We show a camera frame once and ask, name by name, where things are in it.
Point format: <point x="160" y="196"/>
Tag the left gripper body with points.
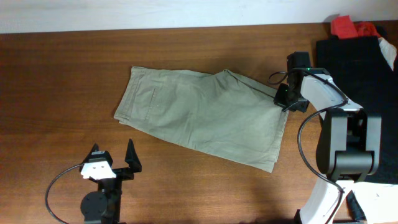
<point x="114" y="185"/>

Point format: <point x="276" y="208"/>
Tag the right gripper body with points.
<point x="290" y="99"/>

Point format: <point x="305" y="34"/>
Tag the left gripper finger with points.
<point x="131" y="158"/>
<point x="95" y="148"/>

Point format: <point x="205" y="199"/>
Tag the khaki shorts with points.
<point x="224" y="114"/>

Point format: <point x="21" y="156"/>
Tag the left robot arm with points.
<point x="104" y="205"/>

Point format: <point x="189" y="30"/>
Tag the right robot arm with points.
<point x="348" y="148"/>

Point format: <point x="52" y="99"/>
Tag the black garment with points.
<point x="360" y="70"/>

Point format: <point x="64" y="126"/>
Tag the red garment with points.
<point x="344" y="28"/>

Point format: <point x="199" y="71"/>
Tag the white garment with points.
<point x="388" y="51"/>

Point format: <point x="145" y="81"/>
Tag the black object bottom right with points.
<point x="355" y="210"/>

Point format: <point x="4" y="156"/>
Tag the white cloth bottom right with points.
<point x="378" y="201"/>

